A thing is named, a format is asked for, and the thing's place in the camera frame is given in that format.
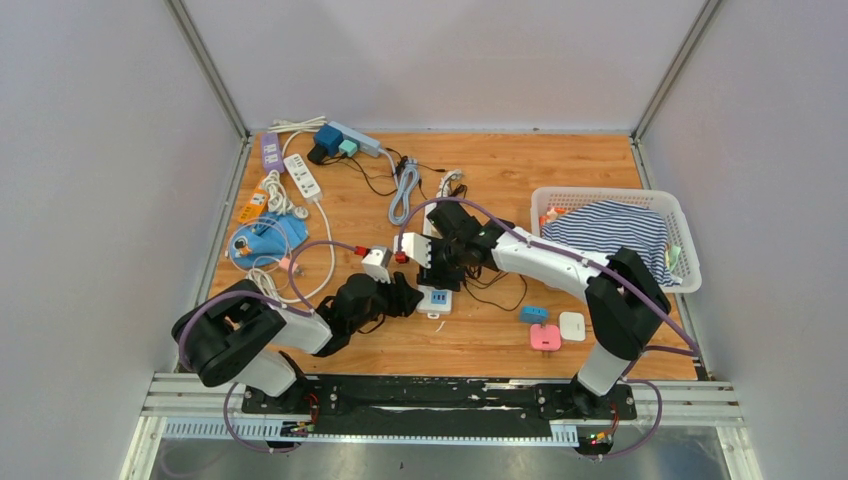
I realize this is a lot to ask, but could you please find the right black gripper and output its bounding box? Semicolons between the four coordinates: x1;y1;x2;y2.
418;235;468;292

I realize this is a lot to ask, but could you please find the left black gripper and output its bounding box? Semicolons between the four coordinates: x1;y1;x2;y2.
348;270;423;333

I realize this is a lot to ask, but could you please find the white power strip blue USB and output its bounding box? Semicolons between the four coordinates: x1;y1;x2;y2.
416;204;453;319

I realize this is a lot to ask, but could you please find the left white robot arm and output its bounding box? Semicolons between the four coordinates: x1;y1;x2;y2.
171;272;425;413

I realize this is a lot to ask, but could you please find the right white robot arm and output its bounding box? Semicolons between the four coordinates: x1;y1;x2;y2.
416;197;672;418

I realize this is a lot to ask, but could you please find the small blue charger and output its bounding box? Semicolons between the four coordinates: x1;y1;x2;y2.
519;305;550;325

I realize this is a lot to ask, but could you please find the pink square charger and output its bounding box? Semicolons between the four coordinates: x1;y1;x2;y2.
529;324;562;353

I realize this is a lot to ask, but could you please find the white plastic basket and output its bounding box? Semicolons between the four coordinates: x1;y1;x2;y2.
530;186;702;294

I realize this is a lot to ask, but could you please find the white square charger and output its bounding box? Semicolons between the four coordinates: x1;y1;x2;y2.
558;312;587;342

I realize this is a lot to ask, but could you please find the light blue power strip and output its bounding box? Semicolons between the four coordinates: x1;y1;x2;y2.
327;121;382;158

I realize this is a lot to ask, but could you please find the striped blue white cloth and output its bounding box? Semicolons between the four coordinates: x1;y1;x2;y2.
540;200;681;287

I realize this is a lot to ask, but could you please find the orange power strip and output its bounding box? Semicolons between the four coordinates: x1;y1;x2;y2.
237;186;269;224

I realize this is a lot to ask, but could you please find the dark blue cube adapter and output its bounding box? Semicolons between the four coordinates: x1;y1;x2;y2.
313;124;344;159

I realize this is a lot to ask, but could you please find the purple power strip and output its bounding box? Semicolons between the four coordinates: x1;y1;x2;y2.
259;132;285;174

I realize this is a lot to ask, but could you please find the black charger with cable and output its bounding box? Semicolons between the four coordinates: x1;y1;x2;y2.
461;266;529;312

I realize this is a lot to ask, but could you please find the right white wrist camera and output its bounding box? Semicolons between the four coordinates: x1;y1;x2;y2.
393;232;432;269

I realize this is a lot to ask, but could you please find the light blue coiled cable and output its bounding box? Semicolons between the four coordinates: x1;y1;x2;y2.
387;157;422;227

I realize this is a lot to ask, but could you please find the black mounting rail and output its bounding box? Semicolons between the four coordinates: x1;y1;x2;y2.
241;375;637;438

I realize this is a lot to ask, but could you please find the white power strip with cord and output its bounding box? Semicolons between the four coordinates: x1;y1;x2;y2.
283;154;323;204

